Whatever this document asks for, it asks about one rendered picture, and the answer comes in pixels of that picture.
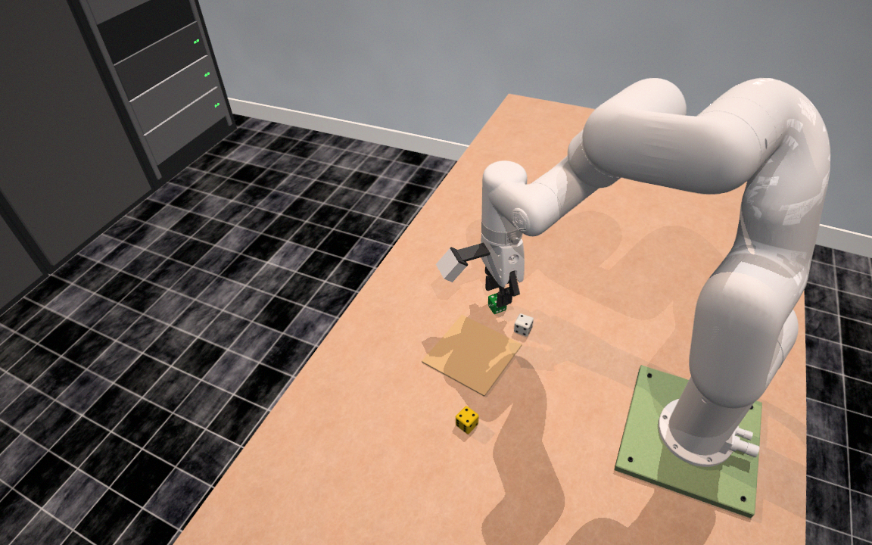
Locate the white die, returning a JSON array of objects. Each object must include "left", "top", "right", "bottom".
[{"left": 514, "top": 313, "right": 534, "bottom": 337}]

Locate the yellow die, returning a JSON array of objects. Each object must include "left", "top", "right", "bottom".
[{"left": 456, "top": 406, "right": 478, "bottom": 434}]

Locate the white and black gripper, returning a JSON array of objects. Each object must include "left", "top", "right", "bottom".
[{"left": 481, "top": 233, "right": 525, "bottom": 307}]

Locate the tan square mat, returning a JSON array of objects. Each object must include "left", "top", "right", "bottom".
[{"left": 422, "top": 315, "right": 522, "bottom": 396}]

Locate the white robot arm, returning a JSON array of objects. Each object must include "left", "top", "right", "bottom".
[{"left": 481, "top": 78, "right": 830, "bottom": 467}]

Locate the green die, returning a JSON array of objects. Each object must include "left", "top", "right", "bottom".
[{"left": 488, "top": 293, "right": 506, "bottom": 314}]

